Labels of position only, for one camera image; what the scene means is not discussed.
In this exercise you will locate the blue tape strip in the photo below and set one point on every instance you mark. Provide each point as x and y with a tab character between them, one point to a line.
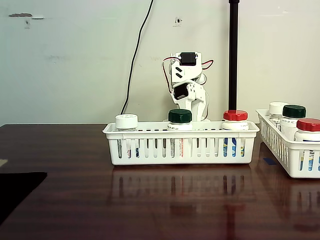
270	161

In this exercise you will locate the red-capped bottle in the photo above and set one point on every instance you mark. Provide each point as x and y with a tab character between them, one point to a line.
235	115
308	125

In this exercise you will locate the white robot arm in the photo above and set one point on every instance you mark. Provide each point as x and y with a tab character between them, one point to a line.
190	72

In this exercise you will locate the green-capped bottle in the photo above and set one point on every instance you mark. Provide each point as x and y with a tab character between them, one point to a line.
294	111
180	116

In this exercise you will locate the white-capped bottle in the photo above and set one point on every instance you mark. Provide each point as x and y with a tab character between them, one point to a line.
126	121
276	108

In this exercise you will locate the black vertical pole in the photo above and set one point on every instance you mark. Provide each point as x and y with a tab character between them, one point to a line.
233	50

